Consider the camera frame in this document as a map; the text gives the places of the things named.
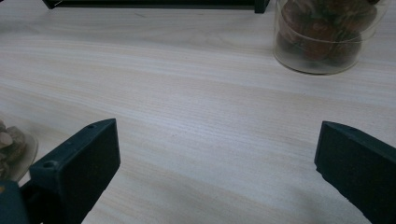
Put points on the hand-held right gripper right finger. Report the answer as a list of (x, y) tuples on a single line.
[(358, 168)]

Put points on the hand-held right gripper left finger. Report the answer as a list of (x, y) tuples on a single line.
[(77, 168)]

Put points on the glass jar of dried mushrooms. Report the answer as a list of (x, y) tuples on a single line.
[(29, 155)]

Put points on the glass jar of red fruit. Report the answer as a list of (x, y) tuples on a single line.
[(317, 67)]

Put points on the black metal shelf rack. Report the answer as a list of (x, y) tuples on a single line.
[(155, 3)]

